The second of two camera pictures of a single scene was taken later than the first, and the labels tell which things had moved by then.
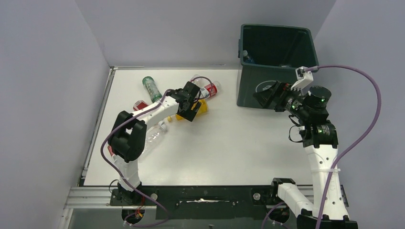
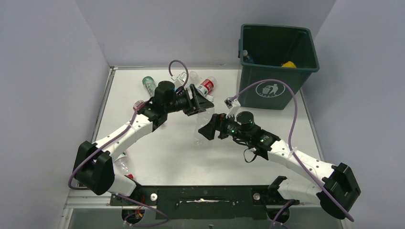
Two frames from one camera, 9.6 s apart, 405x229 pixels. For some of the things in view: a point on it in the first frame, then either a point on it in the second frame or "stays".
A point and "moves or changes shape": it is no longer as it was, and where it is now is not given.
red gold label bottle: [139, 105] stays
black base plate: [203, 202] stays
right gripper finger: [267, 97] → [208, 130]
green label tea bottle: [151, 87] stays
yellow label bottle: [202, 109] moves or changes shape
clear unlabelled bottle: [154, 134] → [202, 119]
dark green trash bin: [270, 54] stays
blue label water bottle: [246, 58] stays
